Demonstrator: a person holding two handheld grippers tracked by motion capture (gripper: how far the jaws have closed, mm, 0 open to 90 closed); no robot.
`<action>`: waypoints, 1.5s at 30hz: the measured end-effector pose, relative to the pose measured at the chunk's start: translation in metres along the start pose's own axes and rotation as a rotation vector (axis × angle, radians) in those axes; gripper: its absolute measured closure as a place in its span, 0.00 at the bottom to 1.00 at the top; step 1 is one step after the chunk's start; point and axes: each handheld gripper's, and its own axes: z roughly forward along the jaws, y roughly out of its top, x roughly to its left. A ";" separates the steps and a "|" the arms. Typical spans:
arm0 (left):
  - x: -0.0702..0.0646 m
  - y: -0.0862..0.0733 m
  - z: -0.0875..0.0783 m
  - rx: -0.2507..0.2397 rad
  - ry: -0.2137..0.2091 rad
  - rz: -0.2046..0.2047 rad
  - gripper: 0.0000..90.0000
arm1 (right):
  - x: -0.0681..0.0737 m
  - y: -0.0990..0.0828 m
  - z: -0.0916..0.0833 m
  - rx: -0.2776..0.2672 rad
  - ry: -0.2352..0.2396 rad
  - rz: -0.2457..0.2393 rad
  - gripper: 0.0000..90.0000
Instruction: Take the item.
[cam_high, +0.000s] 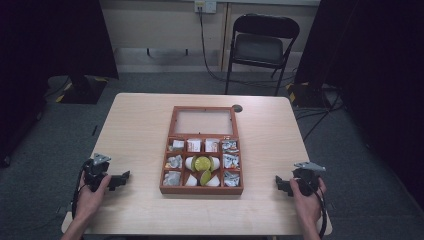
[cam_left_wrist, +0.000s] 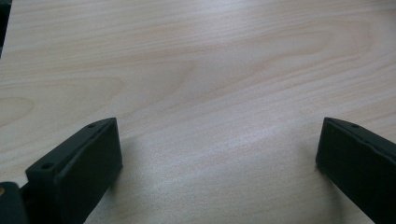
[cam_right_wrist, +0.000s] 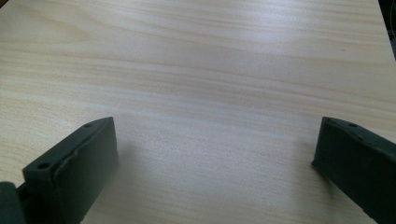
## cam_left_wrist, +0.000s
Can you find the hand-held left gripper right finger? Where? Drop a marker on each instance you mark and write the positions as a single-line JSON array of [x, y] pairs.
[[358, 165]]

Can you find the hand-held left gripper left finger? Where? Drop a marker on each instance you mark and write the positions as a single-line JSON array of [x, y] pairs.
[[77, 174]]

